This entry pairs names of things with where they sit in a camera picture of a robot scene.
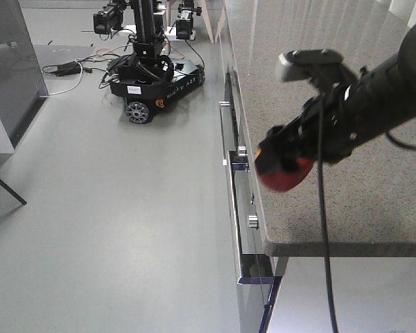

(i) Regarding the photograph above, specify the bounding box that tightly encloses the grey kitchen island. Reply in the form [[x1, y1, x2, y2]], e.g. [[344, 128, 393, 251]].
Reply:
[[0, 1, 47, 154]]

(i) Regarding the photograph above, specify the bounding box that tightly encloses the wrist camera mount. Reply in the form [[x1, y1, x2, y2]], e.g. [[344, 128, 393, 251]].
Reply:
[[275, 49, 357, 92]]

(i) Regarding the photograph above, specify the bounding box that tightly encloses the black power adapter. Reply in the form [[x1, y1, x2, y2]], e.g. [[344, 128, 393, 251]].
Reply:
[[54, 61, 82, 77]]

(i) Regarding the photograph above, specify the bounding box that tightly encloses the red yellow apple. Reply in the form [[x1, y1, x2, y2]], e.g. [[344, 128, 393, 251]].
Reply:
[[256, 157, 315, 192]]

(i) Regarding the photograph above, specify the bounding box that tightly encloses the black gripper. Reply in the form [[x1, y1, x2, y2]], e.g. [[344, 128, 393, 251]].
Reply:
[[254, 85, 359, 176]]

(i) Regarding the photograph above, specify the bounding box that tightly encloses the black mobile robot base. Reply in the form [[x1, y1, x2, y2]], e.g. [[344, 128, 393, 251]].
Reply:
[[108, 55, 205, 124]]

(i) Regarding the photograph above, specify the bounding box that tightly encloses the black vertical robot column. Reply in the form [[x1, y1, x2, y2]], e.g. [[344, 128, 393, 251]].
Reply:
[[129, 0, 163, 59]]

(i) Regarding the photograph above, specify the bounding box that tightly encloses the white shell chair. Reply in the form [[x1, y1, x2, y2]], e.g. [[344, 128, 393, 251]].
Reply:
[[0, 178, 31, 239]]

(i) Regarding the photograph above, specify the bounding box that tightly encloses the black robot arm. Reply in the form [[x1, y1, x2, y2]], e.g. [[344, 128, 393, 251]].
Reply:
[[255, 24, 416, 175]]

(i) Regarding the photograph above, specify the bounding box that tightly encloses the black hanging cable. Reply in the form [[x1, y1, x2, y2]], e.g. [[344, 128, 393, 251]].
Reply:
[[315, 96, 340, 333]]

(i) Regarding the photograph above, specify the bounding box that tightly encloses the white floor cable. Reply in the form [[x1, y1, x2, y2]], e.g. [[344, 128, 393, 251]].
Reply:
[[43, 58, 86, 96]]

